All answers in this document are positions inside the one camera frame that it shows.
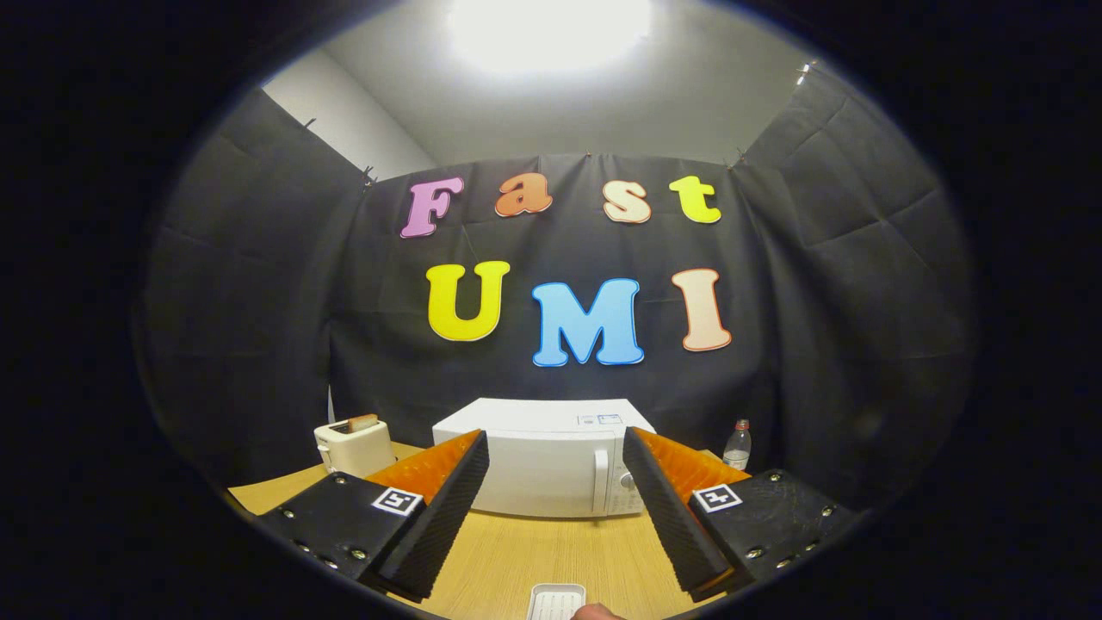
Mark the white bread toaster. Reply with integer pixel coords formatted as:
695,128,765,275
313,419,397,479

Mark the white toaster oven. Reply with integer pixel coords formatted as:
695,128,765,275
432,398,657,519

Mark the small white plastic tray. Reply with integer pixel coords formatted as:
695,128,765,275
527,584,588,620

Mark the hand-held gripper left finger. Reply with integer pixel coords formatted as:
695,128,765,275
254,429,490,604

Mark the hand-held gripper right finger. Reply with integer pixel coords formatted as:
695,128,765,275
622,425,855,602

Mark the clear plastic bottle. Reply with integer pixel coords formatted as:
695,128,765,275
723,419,752,471

